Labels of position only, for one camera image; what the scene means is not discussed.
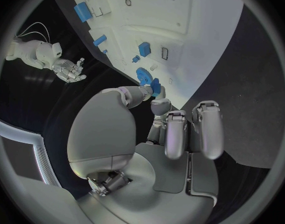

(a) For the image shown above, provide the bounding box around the blue gear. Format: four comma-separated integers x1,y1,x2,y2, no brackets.
135,67,154,86

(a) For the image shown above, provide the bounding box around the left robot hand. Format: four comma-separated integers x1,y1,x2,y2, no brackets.
66,85,225,224

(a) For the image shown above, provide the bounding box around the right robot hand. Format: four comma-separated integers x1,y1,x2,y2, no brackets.
51,57,88,84

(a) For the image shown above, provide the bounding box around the white task board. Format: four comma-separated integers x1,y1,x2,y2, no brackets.
53,0,245,111

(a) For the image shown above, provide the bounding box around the white cable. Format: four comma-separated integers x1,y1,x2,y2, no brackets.
22,21,52,43
18,31,49,42

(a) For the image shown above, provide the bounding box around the blue square block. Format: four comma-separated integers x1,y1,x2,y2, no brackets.
138,42,152,58

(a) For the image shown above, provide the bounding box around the large blue block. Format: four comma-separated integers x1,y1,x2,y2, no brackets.
73,1,92,22

